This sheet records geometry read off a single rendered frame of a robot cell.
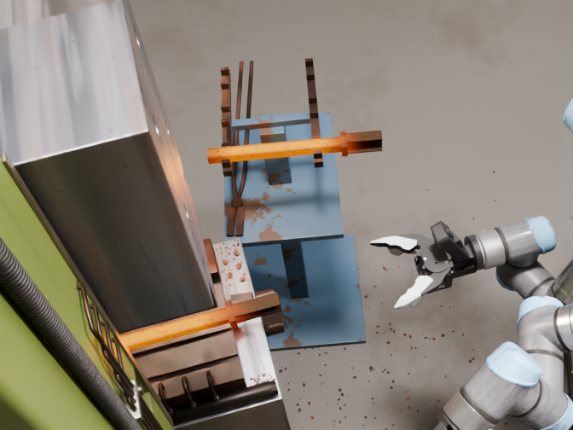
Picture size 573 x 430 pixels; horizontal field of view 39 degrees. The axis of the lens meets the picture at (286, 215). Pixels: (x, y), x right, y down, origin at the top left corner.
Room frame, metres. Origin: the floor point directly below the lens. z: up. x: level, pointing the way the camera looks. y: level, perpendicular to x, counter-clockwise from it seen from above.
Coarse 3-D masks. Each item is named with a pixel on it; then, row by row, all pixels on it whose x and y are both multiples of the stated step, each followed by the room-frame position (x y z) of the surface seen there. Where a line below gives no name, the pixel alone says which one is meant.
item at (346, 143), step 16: (256, 144) 1.16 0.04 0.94; (272, 144) 1.15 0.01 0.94; (288, 144) 1.15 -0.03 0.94; (304, 144) 1.14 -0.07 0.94; (320, 144) 1.13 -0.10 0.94; (336, 144) 1.12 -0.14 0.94; (352, 144) 1.12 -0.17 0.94; (368, 144) 1.12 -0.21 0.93; (208, 160) 1.15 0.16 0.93; (240, 160) 1.14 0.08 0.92
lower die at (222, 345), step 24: (216, 288) 0.78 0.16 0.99; (192, 336) 0.68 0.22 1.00; (216, 336) 0.68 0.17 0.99; (144, 360) 0.65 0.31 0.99; (168, 360) 0.65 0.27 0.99; (192, 360) 0.64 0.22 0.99; (216, 360) 0.63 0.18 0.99; (240, 360) 0.65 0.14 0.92; (168, 384) 0.60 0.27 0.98; (192, 384) 0.60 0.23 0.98; (216, 384) 0.59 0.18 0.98; (240, 384) 0.59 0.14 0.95
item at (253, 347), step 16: (224, 256) 0.90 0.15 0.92; (240, 256) 0.89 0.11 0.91; (224, 272) 0.86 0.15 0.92; (240, 272) 0.85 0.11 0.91; (224, 288) 0.82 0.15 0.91; (240, 288) 0.81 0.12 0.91; (256, 320) 0.74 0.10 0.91; (240, 336) 0.71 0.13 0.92; (256, 336) 0.70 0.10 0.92; (240, 352) 0.67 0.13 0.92; (256, 352) 0.67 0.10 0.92; (256, 368) 0.63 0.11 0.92; (272, 368) 0.63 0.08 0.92; (272, 400) 0.56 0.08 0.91; (208, 416) 0.55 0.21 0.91; (224, 416) 0.55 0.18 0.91; (240, 416) 0.55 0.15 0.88; (256, 416) 0.56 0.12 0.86; (272, 416) 0.56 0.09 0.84
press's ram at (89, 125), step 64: (0, 0) 0.78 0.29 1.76; (64, 0) 0.76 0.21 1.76; (128, 0) 0.83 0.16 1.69; (0, 64) 0.67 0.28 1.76; (64, 64) 0.66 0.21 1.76; (128, 64) 0.64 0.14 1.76; (0, 128) 0.58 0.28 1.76; (64, 128) 0.56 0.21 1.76; (128, 128) 0.55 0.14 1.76; (64, 192) 0.53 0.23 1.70; (128, 192) 0.54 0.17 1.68; (128, 256) 0.53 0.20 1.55; (192, 256) 0.54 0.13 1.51; (128, 320) 0.53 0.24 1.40
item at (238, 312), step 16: (240, 304) 0.73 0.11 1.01; (256, 304) 0.72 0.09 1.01; (272, 304) 0.72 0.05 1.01; (192, 320) 0.71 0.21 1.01; (208, 320) 0.71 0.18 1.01; (224, 320) 0.70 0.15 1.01; (240, 320) 0.71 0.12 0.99; (128, 336) 0.70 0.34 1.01; (144, 336) 0.70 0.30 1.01; (160, 336) 0.69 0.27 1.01; (176, 336) 0.69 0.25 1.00
